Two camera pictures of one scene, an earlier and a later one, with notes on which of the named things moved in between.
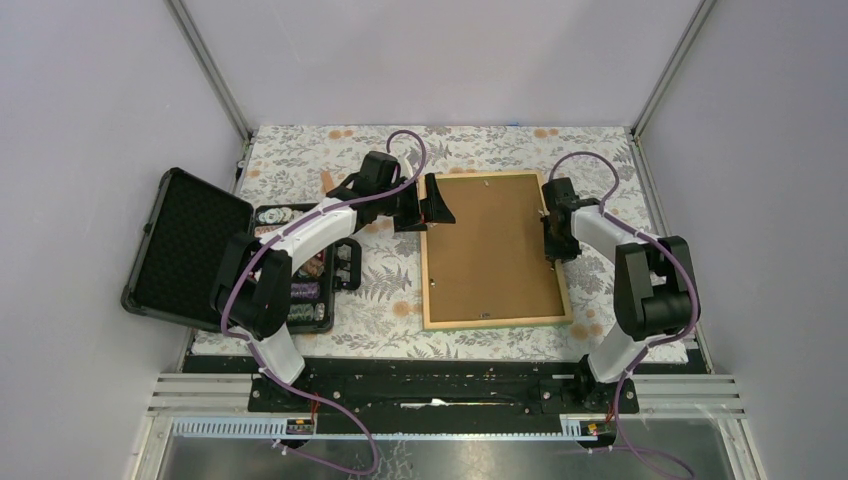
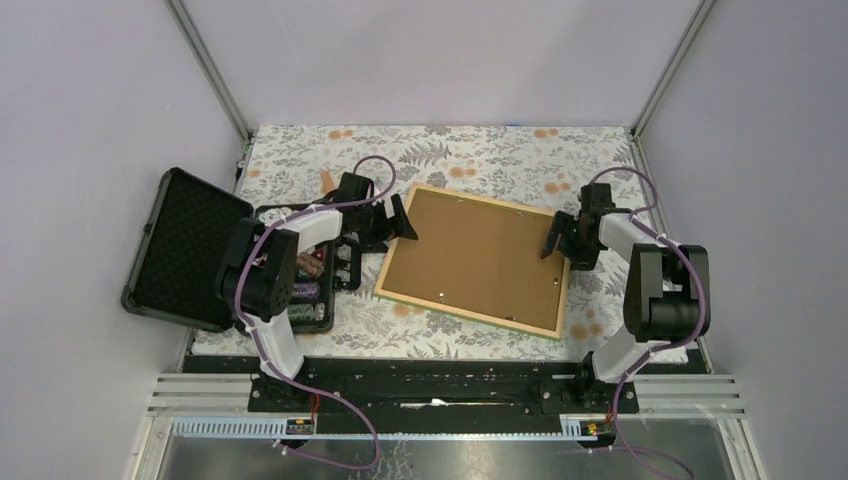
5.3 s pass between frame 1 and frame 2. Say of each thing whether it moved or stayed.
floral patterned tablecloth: stayed
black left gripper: moved
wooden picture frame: moved
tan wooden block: stayed
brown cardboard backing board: moved
